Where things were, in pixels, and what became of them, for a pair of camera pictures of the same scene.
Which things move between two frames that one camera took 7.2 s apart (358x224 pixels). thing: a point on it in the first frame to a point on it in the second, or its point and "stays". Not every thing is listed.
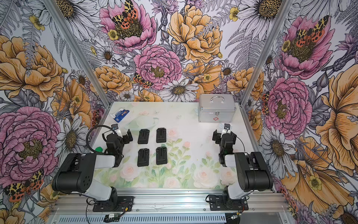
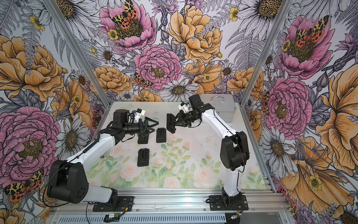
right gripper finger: (216, 136) to (171, 124)
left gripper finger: (129, 135) to (146, 123)
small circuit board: (113, 217) stays
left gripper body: (120, 147) to (132, 128)
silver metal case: (216, 108) stays
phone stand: (143, 157) stays
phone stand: (161, 155) to (170, 123)
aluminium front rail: (171, 201) stays
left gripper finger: (125, 139) to (143, 136)
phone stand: (161, 135) stays
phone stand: (143, 136) stays
